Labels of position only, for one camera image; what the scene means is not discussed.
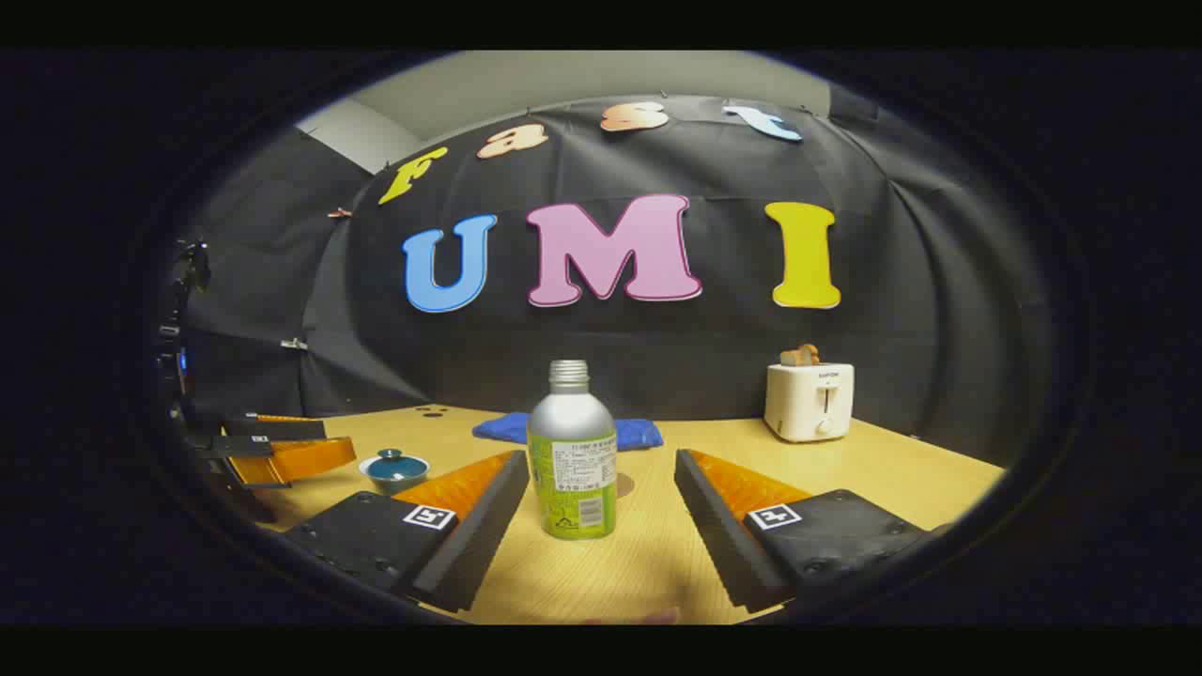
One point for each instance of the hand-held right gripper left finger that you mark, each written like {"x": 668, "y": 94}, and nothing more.
{"x": 488, "y": 526}

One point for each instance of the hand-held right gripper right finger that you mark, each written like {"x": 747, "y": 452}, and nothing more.
{"x": 714, "y": 535}

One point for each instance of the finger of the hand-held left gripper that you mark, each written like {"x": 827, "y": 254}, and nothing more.
{"x": 282, "y": 429}
{"x": 300, "y": 460}

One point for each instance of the round brown coaster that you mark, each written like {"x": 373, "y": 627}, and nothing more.
{"x": 625, "y": 485}

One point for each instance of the silver green water bottle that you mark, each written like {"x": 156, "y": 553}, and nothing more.
{"x": 571, "y": 422}

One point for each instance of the blue towel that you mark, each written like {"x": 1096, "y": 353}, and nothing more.
{"x": 502, "y": 429}

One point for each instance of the white toaster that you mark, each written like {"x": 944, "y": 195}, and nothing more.
{"x": 798, "y": 404}

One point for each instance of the black backdrop cloth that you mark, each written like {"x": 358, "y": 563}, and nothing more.
{"x": 714, "y": 347}

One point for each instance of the toasted bread slice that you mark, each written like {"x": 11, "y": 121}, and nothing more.
{"x": 800, "y": 356}

